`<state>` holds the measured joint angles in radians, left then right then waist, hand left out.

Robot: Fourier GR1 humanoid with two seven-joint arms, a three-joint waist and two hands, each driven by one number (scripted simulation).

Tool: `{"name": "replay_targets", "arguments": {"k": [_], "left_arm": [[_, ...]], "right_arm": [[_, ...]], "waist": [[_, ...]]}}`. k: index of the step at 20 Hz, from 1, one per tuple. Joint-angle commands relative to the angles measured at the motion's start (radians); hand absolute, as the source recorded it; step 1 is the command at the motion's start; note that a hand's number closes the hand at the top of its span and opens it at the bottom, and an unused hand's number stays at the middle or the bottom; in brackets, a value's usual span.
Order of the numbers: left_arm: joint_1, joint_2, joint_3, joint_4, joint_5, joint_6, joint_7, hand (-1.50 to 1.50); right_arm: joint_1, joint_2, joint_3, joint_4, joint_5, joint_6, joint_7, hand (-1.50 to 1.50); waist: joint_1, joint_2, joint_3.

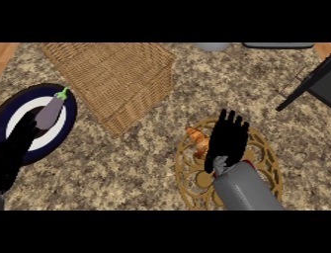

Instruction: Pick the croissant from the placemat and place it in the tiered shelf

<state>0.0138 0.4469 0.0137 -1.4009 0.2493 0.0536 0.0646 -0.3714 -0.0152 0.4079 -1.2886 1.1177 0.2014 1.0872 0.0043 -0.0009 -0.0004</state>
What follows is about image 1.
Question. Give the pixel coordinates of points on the gold round openwork placemat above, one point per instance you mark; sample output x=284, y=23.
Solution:
x=192, y=171

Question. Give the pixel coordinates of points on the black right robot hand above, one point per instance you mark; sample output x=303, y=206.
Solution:
x=227, y=141

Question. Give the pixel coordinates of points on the golden brown croissant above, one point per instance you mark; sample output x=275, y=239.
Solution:
x=198, y=140

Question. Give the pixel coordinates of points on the dark grey flat appliance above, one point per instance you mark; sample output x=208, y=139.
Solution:
x=278, y=45

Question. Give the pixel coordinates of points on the woven wicker placemat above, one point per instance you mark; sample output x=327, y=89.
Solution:
x=117, y=79

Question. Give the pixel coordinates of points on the grey round object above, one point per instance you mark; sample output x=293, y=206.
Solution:
x=211, y=46

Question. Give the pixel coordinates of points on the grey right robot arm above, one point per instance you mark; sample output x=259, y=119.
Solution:
x=244, y=189

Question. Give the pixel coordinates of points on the purple eggplant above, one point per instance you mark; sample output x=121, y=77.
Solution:
x=50, y=110

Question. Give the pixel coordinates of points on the dark blue and white plate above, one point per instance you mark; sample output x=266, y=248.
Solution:
x=0, y=125

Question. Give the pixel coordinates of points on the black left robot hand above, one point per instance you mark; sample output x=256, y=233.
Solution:
x=7, y=154

